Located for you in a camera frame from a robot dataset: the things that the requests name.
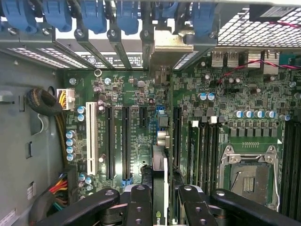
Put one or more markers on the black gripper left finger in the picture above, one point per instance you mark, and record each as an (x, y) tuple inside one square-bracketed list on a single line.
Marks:
[(141, 207)]

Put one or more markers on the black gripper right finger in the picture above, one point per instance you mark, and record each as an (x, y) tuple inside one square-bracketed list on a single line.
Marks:
[(197, 207)]

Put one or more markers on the black RAM slot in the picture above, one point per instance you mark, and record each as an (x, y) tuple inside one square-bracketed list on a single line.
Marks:
[(286, 164), (292, 164), (216, 153), (203, 153), (298, 164), (210, 153)]

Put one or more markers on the CPU socket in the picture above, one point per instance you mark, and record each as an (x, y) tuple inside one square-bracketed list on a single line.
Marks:
[(249, 179)]

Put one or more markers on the black expansion slot blue latch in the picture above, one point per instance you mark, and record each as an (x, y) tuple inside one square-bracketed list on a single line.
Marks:
[(126, 141)]

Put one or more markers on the long black expansion slot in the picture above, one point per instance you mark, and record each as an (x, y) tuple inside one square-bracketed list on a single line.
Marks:
[(177, 136), (110, 141)]

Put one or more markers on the thin metal locking lever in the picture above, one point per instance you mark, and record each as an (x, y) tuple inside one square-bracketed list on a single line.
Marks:
[(279, 188)]

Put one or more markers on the white expansion slot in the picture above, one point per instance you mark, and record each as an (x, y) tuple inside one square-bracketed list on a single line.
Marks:
[(91, 139)]

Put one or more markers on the short black expansion slot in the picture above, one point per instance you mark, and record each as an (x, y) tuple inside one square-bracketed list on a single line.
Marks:
[(144, 116)]

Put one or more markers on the green motherboard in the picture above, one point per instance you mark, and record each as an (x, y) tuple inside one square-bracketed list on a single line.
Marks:
[(131, 94)]

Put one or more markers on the white power plug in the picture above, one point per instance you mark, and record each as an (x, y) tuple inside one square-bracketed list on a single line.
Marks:
[(69, 99)]

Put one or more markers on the grey power supply unit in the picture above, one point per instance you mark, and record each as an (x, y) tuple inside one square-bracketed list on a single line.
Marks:
[(23, 146)]

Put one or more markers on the black label white print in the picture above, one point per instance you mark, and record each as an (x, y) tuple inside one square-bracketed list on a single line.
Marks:
[(135, 60)]

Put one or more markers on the silver USB port block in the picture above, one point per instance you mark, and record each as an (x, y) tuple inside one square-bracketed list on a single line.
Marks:
[(232, 60), (218, 60)]

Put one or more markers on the silver network port block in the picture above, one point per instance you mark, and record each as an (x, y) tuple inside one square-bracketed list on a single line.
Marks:
[(271, 68)]

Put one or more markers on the silver ribbed port block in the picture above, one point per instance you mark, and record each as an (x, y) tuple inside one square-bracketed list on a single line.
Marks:
[(254, 56)]

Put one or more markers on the black open PC case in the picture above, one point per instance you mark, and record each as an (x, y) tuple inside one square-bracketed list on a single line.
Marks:
[(235, 37)]

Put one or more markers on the teal serial port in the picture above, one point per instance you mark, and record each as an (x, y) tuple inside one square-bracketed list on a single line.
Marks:
[(290, 60)]

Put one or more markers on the blue card retention clip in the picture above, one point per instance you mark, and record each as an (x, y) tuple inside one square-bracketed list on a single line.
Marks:
[(204, 18), (168, 10), (57, 14), (17, 14), (94, 14), (127, 16)]

